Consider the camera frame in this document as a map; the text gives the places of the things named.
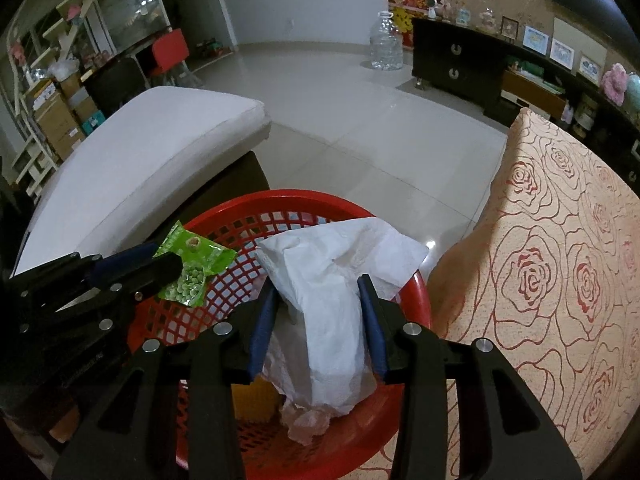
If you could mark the white plastic bag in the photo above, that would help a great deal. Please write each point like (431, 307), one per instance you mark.
(65, 70)

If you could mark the rose printed tablecloth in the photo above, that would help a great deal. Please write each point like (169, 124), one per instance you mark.
(550, 285)

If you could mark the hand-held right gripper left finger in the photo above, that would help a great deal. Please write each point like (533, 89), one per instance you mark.
(262, 330)

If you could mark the white cushioned bench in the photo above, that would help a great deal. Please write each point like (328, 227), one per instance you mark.
(150, 160)

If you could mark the clear water jug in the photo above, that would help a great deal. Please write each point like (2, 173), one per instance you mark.
(386, 42)

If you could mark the pink plush toy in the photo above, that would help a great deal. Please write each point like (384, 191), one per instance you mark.
(614, 85)

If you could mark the white staircase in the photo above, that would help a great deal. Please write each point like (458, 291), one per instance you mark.
(85, 0)

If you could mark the black television cabinet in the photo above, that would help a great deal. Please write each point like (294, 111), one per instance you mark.
(450, 55)

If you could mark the red plastic mesh basket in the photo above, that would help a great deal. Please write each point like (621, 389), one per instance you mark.
(220, 220)

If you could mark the white paper tissue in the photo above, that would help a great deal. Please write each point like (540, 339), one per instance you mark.
(330, 300)

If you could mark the white blank board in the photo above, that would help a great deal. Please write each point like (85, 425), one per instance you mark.
(582, 35)

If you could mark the red chair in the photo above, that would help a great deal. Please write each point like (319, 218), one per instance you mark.
(170, 50)

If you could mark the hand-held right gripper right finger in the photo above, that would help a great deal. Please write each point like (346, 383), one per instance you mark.
(374, 330)

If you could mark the green box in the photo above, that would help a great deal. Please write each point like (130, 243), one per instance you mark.
(537, 74)

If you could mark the white picture frame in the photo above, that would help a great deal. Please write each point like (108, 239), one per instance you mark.
(590, 67)
(535, 39)
(562, 52)

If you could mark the stack of cardboard boxes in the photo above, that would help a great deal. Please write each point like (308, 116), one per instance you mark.
(60, 120)

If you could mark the wooden drawer box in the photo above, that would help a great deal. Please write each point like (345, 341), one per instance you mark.
(530, 92)

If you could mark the white robot toy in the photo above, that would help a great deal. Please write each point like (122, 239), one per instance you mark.
(438, 9)

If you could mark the black chair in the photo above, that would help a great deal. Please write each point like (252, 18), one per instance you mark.
(115, 85)

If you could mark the small brown picture frame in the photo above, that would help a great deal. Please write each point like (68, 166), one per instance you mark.
(510, 27)

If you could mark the light blue globe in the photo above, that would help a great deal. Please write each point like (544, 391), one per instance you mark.
(634, 91)

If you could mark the glass dome ornament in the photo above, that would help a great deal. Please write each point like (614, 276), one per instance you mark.
(486, 20)

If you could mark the yellow foam fruit net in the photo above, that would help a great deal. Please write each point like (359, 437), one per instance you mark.
(256, 400)

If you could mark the green snack packet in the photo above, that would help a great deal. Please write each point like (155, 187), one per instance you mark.
(200, 260)

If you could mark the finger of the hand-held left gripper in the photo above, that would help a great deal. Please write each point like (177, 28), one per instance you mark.
(150, 275)
(120, 262)

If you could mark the storage jar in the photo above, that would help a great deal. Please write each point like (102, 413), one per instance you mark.
(586, 115)

